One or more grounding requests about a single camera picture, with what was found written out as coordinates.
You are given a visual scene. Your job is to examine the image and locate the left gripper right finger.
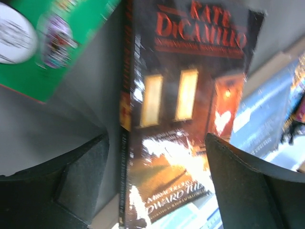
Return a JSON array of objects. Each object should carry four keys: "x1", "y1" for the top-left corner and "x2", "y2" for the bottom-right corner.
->
[{"x1": 205, "y1": 133, "x2": 305, "y2": 229}]

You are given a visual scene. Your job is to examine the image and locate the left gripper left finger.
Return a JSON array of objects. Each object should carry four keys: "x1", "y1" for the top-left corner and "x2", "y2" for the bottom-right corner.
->
[{"x1": 0, "y1": 134, "x2": 109, "y2": 229}]

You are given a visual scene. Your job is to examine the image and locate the dark blue 1984 book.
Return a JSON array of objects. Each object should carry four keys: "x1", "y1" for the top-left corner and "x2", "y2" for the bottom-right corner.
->
[{"x1": 153, "y1": 58, "x2": 305, "y2": 229}]

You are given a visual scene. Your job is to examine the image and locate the brown Edward Tulane book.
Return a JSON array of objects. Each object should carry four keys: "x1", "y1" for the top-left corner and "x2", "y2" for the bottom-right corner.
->
[{"x1": 119, "y1": 0, "x2": 264, "y2": 229}]

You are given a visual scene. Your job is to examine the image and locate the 169-Storey Treehouse book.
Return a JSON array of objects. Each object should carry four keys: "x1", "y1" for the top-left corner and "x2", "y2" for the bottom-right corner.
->
[{"x1": 280, "y1": 54, "x2": 305, "y2": 145}]

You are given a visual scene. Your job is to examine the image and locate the green paperback book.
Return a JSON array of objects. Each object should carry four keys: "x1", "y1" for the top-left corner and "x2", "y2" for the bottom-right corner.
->
[{"x1": 0, "y1": 0, "x2": 119, "y2": 103}]

